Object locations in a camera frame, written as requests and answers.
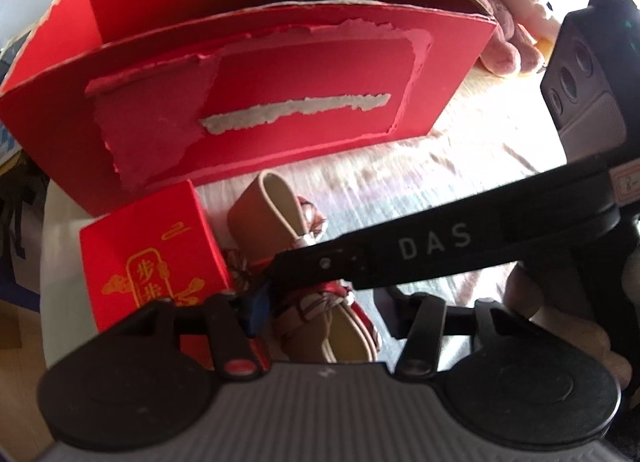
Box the beige floral fabric pouch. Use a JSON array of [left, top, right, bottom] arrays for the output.
[[225, 169, 383, 364]]

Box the yellow orange plush toy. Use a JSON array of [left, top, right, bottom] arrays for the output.
[[520, 35, 556, 78]]

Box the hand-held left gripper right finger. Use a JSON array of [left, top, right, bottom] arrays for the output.
[[385, 287, 556, 380]]

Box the small red gift box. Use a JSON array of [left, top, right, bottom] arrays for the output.
[[79, 179, 236, 333]]

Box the person's right hand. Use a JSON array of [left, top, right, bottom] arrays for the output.
[[502, 265, 633, 385]]

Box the pale pink plush toy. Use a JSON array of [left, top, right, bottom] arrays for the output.
[[505, 0, 563, 43]]

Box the pink plush bear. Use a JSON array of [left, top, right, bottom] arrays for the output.
[[447, 0, 523, 78]]

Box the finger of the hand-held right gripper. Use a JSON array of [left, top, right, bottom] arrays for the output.
[[267, 155, 621, 293]]

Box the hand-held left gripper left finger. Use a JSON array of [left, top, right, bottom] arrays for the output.
[[97, 287, 273, 383]]

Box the large red cardboard box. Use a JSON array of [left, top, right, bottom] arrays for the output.
[[0, 0, 498, 218]]

